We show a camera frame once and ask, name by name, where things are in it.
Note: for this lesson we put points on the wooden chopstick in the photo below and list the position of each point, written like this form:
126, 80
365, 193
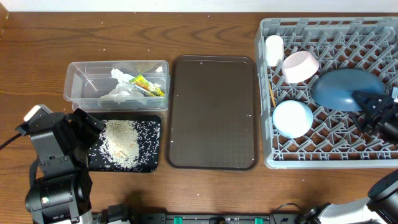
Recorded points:
272, 95

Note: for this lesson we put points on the large blue plate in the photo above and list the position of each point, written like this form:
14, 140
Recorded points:
334, 89

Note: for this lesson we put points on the light blue bowl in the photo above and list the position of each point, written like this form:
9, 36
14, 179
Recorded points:
292, 119

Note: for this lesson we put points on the grey dishwasher rack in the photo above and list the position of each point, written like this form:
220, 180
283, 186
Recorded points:
333, 141

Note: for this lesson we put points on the white napkin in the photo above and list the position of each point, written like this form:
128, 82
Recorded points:
124, 90

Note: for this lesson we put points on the white rice leftovers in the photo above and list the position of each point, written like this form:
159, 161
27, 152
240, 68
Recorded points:
121, 143

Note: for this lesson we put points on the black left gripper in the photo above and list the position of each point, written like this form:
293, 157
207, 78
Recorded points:
77, 127

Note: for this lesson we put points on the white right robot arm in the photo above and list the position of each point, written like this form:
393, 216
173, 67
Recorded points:
380, 206

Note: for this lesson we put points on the clear plastic waste bin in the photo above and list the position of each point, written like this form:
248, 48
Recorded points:
86, 82

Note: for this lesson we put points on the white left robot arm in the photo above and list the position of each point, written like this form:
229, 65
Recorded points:
60, 184

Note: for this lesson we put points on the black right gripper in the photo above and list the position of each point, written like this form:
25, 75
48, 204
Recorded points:
390, 109

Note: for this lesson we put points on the white cup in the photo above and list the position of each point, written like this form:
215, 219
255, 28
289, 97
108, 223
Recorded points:
274, 50

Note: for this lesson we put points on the black plastic tray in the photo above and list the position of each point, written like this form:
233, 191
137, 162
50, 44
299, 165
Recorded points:
149, 155

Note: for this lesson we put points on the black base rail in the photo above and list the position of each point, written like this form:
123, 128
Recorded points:
162, 218

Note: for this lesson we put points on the yellow green snack wrapper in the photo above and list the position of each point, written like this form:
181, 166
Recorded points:
146, 86

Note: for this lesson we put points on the brown serving tray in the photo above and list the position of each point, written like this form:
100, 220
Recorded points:
213, 113

